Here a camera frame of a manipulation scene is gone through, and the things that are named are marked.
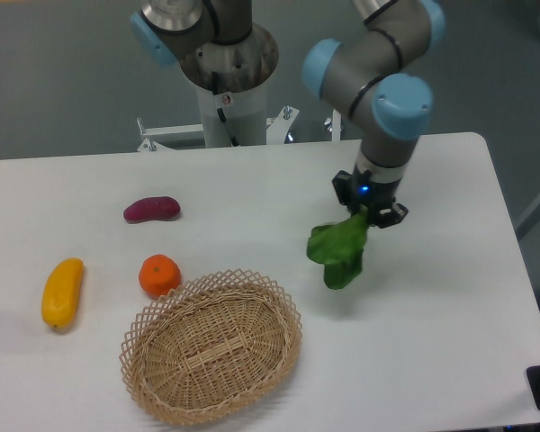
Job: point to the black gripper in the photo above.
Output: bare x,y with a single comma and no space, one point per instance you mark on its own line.
375,187

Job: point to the green bok choy vegetable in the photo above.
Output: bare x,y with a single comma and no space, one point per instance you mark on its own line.
339,248

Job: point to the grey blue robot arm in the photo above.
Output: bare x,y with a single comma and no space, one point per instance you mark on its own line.
229,59

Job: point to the woven wicker basket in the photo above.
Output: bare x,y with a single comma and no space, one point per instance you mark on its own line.
211,347

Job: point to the purple sweet potato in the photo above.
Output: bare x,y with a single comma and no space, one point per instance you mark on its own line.
157,208

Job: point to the orange tangerine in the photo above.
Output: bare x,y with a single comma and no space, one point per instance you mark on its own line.
158,275

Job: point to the yellow mango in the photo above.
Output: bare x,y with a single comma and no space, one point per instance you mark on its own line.
61,294

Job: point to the white metal base frame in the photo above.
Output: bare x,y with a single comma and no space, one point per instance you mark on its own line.
278,130

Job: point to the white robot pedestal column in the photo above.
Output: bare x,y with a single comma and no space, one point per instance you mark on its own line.
233,119

